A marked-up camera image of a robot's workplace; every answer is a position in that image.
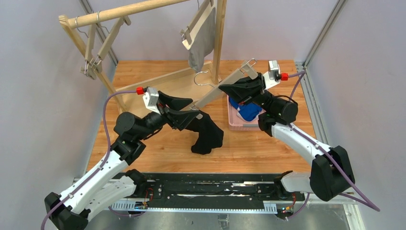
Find wooden hanger with black underwear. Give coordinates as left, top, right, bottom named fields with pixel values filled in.
left=190, top=58, right=258, bottom=120

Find blue white underwear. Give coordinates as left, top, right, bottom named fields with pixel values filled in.
left=228, top=97, right=262, bottom=122

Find black underwear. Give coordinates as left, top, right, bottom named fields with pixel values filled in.
left=186, top=110, right=224, bottom=155

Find wooden clip hanger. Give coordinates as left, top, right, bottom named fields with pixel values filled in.
left=90, top=16, right=131, bottom=69

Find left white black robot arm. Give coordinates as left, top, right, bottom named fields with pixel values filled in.
left=41, top=87, right=199, bottom=230

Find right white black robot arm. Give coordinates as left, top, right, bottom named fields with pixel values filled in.
left=218, top=72, right=355, bottom=201

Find grey underwear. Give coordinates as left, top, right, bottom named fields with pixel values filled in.
left=188, top=8, right=216, bottom=72

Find wooden hanger with grey underwear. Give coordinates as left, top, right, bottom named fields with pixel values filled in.
left=180, top=0, right=217, bottom=50

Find empty wooden hanger left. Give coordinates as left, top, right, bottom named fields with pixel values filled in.
left=75, top=16, right=97, bottom=80

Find wooden clothes rack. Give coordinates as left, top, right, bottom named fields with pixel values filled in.
left=58, top=0, right=226, bottom=112

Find pink plastic basket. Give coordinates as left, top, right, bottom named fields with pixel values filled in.
left=227, top=96, right=265, bottom=131

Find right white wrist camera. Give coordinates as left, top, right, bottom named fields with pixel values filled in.
left=263, top=60, right=281, bottom=90

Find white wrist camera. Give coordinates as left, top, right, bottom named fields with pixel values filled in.
left=143, top=87, right=160, bottom=114
left=263, top=60, right=281, bottom=90

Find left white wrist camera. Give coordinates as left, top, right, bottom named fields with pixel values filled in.
left=143, top=87, right=160, bottom=114

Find aluminium frame post right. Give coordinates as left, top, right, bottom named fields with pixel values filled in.
left=295, top=0, right=347, bottom=144

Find aluminium frame post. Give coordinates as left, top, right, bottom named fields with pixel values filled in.
left=79, top=0, right=119, bottom=66
left=295, top=0, right=347, bottom=144

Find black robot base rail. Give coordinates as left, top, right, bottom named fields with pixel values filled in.
left=85, top=172, right=316, bottom=210

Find aluminium frame post left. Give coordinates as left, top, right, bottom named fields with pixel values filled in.
left=79, top=0, right=119, bottom=66

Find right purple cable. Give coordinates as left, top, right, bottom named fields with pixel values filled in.
left=287, top=70, right=381, bottom=219

